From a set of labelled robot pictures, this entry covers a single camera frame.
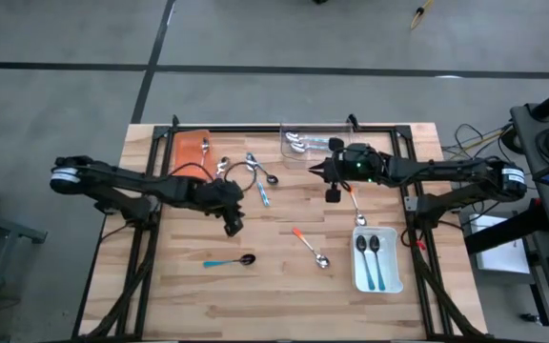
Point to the small black floor object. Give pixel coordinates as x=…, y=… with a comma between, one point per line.
x=529, y=317

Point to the white plastic bin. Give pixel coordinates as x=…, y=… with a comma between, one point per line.
x=392, y=267

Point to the black frame clamp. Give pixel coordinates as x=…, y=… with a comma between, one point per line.
x=175, y=120
x=352, y=121

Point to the orange translucent plastic bin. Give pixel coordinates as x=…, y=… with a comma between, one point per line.
x=189, y=147

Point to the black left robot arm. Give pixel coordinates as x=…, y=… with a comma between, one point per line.
x=127, y=178

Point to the grey metal table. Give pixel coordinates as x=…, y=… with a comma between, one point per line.
x=7, y=226

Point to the grey metal bracket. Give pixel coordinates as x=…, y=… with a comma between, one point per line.
x=410, y=203

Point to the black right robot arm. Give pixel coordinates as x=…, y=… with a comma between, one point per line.
x=446, y=169

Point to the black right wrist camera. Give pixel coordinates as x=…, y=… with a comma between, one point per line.
x=332, y=195

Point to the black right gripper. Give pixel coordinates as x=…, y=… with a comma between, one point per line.
x=358, y=164

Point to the black aluminium table frame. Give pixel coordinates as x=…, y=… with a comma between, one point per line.
x=246, y=128

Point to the grey equipment cart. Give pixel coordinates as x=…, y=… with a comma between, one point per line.
x=524, y=143

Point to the clear plastic bin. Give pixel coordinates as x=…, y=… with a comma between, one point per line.
x=312, y=159

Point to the white box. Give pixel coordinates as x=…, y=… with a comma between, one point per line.
x=503, y=259

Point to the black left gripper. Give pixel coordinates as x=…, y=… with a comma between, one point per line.
x=222, y=197

